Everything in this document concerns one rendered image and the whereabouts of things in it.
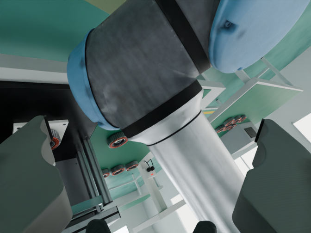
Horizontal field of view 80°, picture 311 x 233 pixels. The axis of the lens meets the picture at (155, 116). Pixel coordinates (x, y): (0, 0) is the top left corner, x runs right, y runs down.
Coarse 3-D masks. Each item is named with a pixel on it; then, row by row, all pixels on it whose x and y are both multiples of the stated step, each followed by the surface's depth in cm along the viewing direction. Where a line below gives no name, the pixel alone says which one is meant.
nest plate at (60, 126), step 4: (56, 120) 62; (60, 120) 62; (64, 120) 63; (16, 124) 54; (20, 124) 55; (24, 124) 55; (52, 124) 61; (56, 124) 62; (60, 124) 63; (64, 124) 64; (16, 128) 54; (52, 128) 62; (56, 128) 63; (60, 128) 64; (64, 128) 65; (12, 132) 56; (60, 132) 66; (60, 136) 68
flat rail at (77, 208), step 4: (96, 196) 70; (100, 196) 71; (88, 200) 68; (92, 200) 68; (96, 200) 69; (100, 200) 70; (76, 204) 65; (80, 204) 65; (84, 204) 66; (88, 204) 67; (92, 204) 67; (96, 204) 68; (72, 208) 63; (76, 208) 64; (80, 208) 64; (84, 208) 65; (88, 208) 66; (76, 212) 63; (80, 212) 64
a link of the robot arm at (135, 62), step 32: (128, 0) 19; (96, 32) 20; (128, 32) 18; (160, 32) 17; (96, 64) 19; (128, 64) 18; (160, 64) 18; (192, 64) 19; (96, 96) 20; (128, 96) 19; (160, 96) 19; (192, 96) 20; (128, 128) 21; (160, 128) 19; (192, 128) 21; (160, 160) 23; (192, 160) 21; (224, 160) 22; (192, 192) 22; (224, 192) 21; (224, 224) 22
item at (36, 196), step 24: (0, 144) 8; (24, 144) 8; (48, 144) 9; (0, 168) 7; (24, 168) 7; (48, 168) 7; (0, 192) 6; (24, 192) 6; (48, 192) 6; (0, 216) 6; (24, 216) 6; (48, 216) 6
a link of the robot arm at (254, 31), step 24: (168, 0) 16; (192, 0) 16; (216, 0) 15; (240, 0) 14; (264, 0) 14; (288, 0) 16; (192, 24) 17; (216, 24) 16; (240, 24) 15; (264, 24) 17; (288, 24) 19; (192, 48) 18; (216, 48) 17; (240, 48) 18; (264, 48) 20
